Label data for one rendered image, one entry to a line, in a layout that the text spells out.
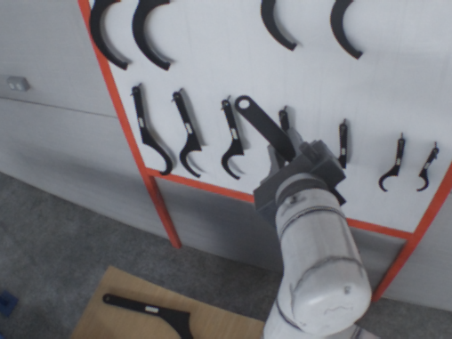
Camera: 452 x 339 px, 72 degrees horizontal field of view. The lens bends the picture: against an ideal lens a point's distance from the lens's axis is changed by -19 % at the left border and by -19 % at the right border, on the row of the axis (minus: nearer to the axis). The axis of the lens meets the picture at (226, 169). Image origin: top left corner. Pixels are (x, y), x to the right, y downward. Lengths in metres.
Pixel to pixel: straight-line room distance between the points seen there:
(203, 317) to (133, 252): 1.41
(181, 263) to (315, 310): 2.26
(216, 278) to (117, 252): 0.78
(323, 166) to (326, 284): 0.20
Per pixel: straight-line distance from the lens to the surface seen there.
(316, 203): 0.44
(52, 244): 3.09
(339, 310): 0.38
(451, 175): 1.40
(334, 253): 0.38
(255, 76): 1.24
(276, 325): 0.46
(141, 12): 1.24
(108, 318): 1.52
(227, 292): 2.46
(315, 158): 0.50
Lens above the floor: 2.28
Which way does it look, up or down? 49 degrees down
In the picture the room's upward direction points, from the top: 9 degrees counter-clockwise
